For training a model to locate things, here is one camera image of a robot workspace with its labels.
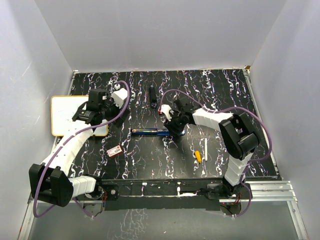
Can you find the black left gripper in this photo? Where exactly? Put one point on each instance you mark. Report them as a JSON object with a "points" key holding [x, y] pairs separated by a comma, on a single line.
{"points": [[109, 101]]}

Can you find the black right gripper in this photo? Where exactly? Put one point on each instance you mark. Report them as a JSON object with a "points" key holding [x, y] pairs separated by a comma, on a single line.
{"points": [[172, 129]]}

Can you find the red staple box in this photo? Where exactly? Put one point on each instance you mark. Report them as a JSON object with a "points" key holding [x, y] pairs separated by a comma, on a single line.
{"points": [[114, 151]]}

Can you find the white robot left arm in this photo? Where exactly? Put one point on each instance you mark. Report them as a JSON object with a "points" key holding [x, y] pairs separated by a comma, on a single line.
{"points": [[49, 181]]}

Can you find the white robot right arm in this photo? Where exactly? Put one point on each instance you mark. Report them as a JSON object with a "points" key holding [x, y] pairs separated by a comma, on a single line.
{"points": [[238, 134]]}

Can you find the white pen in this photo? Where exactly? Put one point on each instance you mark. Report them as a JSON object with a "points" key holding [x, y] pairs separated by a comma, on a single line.
{"points": [[205, 149]]}

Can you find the black marker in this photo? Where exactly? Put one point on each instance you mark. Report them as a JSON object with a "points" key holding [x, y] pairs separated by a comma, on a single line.
{"points": [[152, 97]]}

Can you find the yellow cap marker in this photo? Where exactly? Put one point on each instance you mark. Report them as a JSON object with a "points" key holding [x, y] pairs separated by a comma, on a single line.
{"points": [[197, 156]]}

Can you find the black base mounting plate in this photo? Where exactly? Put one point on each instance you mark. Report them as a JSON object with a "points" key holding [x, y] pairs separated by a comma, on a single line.
{"points": [[156, 194]]}

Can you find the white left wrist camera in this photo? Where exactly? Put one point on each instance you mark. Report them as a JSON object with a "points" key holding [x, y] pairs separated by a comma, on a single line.
{"points": [[119, 97]]}

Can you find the white board with wooden frame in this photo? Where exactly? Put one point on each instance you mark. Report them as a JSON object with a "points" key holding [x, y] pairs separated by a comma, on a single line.
{"points": [[63, 108]]}

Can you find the aluminium frame rail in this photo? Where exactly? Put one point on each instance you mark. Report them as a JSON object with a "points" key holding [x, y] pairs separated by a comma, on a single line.
{"points": [[174, 210]]}

